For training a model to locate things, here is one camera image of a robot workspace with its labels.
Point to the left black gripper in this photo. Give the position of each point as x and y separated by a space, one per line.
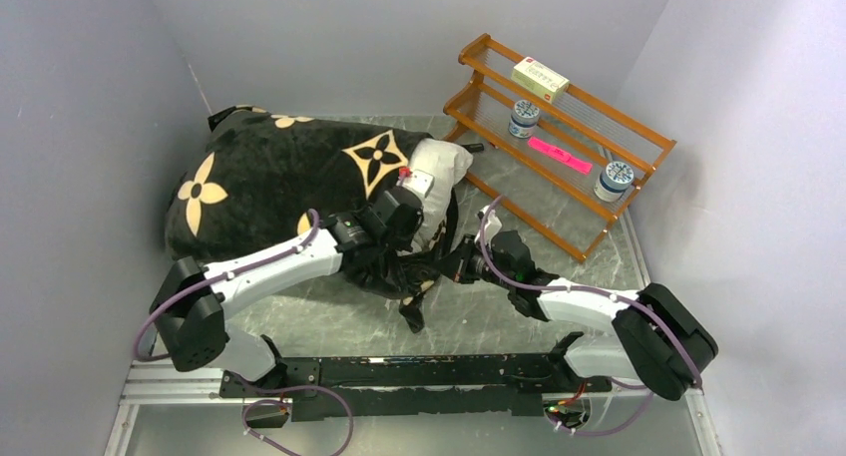
404 241

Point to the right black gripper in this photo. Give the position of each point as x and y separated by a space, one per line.
464 254

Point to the white pillow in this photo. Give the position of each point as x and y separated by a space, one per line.
448 163

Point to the black pillowcase with beige flowers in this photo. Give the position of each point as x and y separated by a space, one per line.
261 173

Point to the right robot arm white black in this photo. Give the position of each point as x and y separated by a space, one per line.
644 335

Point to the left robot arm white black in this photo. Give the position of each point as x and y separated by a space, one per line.
370 247

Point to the blue marker pen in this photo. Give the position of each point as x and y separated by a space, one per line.
474 148

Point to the wooden two-tier shelf rack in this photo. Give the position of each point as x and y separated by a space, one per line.
552 199

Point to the pink flat plastic item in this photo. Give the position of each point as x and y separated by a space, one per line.
560 155

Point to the white jar blue lid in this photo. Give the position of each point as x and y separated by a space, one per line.
524 119
613 181

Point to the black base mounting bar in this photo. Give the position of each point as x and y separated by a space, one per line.
522 384

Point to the white cardboard box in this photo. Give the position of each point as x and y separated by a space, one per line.
539 79

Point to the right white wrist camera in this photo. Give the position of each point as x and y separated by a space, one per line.
489 221

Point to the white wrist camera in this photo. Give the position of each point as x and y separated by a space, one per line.
417 182
489 221

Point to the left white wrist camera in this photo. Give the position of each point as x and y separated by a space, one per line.
417 182

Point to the aluminium frame rail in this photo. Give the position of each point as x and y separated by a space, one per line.
158 383

